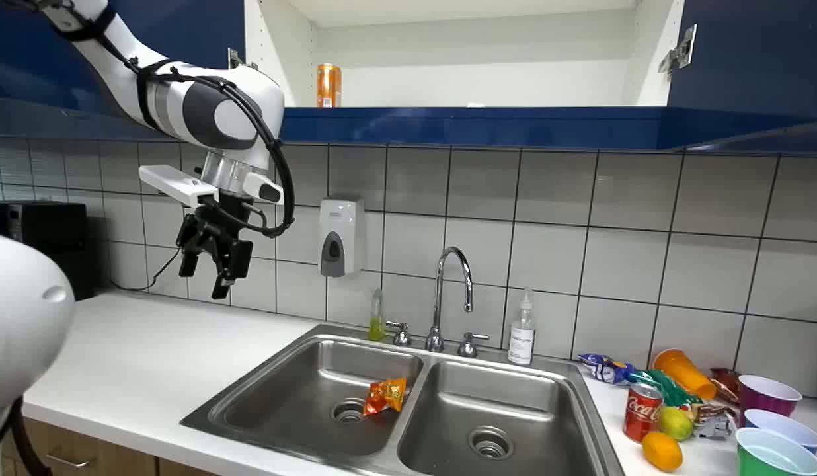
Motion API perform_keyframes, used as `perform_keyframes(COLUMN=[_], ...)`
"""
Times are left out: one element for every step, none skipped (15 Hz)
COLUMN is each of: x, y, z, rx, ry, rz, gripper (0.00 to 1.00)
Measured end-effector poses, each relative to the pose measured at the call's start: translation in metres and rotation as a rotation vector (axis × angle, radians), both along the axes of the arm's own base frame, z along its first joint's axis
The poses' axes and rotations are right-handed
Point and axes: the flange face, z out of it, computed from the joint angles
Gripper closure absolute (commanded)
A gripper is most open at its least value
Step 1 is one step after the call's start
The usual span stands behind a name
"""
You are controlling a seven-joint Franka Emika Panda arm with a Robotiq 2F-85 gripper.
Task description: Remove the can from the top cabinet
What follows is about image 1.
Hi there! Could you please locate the orange fruit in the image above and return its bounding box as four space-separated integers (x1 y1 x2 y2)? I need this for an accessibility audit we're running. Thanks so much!
641 430 681 474

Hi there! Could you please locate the blue left cabinet door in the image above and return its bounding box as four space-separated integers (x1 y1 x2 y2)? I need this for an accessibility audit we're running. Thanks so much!
0 0 246 115

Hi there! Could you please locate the orange snack wrapper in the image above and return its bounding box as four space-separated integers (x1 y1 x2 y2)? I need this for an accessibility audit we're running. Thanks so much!
362 378 409 414

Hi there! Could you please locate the green dish soap bottle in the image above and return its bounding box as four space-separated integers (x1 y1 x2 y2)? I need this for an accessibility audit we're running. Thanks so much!
366 287 389 340

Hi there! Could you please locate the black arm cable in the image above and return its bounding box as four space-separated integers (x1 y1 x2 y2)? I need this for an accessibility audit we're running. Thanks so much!
33 0 297 239

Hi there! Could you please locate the blue plastic cup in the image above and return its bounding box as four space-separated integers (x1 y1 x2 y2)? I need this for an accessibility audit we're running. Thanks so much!
743 406 817 452

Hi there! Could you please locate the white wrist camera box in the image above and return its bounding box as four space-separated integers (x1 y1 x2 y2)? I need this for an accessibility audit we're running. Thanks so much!
138 163 218 209

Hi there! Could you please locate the white wall soap dispenser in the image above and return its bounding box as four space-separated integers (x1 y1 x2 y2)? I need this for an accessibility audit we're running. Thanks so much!
316 197 365 277

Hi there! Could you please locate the purple plastic cup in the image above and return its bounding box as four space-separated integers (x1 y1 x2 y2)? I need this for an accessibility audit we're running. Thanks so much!
736 372 800 414

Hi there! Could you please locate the orange soda can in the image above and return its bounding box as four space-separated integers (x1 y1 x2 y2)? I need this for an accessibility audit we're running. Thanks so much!
316 64 340 107

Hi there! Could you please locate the clear hand soap bottle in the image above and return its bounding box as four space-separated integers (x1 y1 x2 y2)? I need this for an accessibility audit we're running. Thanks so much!
508 292 535 365

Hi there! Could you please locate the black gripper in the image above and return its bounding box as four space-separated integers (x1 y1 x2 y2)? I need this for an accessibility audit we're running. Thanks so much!
176 197 254 299

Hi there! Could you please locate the black power cord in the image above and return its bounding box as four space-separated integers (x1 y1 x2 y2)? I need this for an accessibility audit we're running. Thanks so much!
114 246 184 292

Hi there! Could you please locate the black microwave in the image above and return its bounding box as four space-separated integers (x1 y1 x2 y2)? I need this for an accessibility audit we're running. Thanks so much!
0 201 98 300

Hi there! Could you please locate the chrome kitchen faucet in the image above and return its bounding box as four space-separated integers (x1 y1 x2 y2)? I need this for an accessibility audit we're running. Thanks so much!
422 243 479 355

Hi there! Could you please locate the stainless steel double sink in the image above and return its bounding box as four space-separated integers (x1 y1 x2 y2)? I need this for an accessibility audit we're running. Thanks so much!
181 325 624 476

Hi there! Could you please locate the blue cabinet door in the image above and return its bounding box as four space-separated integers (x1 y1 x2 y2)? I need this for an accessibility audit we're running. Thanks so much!
669 0 817 119
0 0 246 115

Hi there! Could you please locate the orange plastic cup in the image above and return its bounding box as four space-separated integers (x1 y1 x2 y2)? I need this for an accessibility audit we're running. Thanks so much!
652 349 715 398

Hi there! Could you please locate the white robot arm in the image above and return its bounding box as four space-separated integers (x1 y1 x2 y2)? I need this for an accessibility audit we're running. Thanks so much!
0 0 292 443

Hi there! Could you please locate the blue snack bag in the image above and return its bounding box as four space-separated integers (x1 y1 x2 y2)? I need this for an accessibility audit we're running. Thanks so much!
579 355 639 386

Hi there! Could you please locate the blue right cabinet door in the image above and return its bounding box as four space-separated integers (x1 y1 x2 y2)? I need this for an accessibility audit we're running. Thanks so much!
669 0 817 119

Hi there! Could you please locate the green plastic cup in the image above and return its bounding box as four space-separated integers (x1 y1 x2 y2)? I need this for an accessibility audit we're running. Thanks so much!
734 427 817 476

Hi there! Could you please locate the red cola can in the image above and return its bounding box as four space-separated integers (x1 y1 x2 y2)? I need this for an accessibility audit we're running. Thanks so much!
624 382 661 442

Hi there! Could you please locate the wooden lower cabinet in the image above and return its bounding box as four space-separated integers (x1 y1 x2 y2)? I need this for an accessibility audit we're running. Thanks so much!
24 421 212 476

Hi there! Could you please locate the green apple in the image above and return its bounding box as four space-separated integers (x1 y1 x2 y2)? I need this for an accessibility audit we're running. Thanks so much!
657 406 694 442

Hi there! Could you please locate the blue upper cabinet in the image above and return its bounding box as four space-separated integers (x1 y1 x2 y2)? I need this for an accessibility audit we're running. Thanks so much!
0 0 817 155

